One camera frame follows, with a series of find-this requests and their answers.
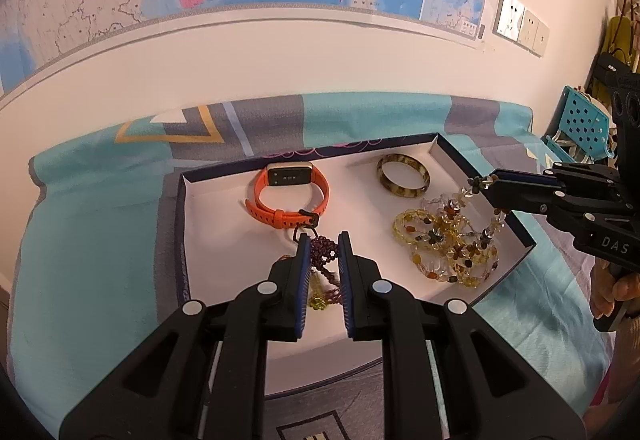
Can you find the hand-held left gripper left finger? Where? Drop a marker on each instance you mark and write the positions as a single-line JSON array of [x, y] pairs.
[[301, 290]]

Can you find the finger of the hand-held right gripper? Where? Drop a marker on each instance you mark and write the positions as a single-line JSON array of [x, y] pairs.
[[520, 178], [520, 197]]

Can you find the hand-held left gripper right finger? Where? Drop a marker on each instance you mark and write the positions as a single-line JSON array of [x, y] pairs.
[[346, 290]]

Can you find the clear amber chip bead strand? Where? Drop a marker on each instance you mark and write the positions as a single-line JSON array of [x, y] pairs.
[[457, 200]]

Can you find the white shallow tray box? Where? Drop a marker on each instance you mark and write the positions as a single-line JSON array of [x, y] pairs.
[[225, 245]]

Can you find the person's right forearm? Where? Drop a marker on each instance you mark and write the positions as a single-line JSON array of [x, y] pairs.
[[627, 360]]

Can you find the person's right hand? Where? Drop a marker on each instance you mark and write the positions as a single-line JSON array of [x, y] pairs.
[[607, 292]]

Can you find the teal perforated basket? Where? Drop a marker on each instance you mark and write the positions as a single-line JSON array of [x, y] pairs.
[[580, 120]]

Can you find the orange smartwatch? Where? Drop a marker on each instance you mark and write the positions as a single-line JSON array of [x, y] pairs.
[[260, 201]]

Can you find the tortoiseshell bangle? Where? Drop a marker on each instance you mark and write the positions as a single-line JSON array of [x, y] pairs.
[[405, 190]]

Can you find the yellow hanging object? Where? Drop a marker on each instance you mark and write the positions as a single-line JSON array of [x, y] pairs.
[[617, 35]]

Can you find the teal and grey blanket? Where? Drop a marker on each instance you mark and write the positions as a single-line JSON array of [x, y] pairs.
[[90, 230]]

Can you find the white wall socket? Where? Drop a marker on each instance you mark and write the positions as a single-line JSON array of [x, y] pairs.
[[541, 38], [509, 15], [528, 28]]

